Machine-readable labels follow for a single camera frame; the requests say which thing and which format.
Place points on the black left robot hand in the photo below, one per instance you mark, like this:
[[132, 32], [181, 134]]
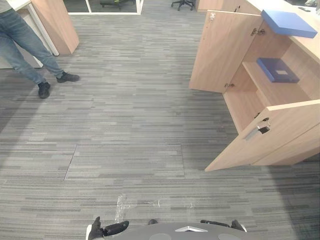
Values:
[[96, 230]]

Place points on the person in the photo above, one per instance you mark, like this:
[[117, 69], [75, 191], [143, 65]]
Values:
[[22, 45]]

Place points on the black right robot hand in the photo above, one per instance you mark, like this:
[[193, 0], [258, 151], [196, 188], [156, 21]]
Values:
[[237, 224]]

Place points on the person's black shoe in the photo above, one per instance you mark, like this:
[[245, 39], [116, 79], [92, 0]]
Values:
[[44, 90], [67, 77]]

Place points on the wooden office cabinet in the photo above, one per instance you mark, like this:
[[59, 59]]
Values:
[[282, 95]]

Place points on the dark robot foot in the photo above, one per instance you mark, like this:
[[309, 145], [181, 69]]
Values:
[[152, 221]]

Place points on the light blue folder box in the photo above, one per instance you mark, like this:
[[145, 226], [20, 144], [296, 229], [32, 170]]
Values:
[[287, 23]]

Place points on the wooden desk side panel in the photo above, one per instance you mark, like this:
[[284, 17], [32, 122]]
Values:
[[58, 27]]

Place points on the white glass partition frame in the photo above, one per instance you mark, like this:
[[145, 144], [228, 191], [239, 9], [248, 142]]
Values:
[[112, 13]]

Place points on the plain wooden cabinet door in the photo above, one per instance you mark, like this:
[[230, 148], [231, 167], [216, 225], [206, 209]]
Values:
[[222, 52]]

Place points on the white desk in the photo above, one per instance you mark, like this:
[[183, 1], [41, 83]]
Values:
[[37, 32]]

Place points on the white hinge mounting plate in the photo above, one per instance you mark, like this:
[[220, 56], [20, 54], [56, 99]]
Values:
[[212, 16]]

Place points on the wooden cabinet shelf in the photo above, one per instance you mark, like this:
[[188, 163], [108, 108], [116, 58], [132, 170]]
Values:
[[282, 92]]

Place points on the low wooden cabinet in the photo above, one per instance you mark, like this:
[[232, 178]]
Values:
[[225, 5]]

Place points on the black office chair base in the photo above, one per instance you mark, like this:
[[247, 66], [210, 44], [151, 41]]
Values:
[[183, 3]]

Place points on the dark blue folder box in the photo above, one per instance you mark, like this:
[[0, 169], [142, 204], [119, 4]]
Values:
[[275, 68]]

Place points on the small black flat device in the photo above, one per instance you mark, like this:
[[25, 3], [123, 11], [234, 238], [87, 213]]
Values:
[[304, 9]]

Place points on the metal cabinet hinge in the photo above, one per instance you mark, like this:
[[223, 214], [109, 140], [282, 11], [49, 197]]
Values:
[[257, 31], [229, 85]]

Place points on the white label on dark folder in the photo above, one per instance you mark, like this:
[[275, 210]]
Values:
[[281, 72]]

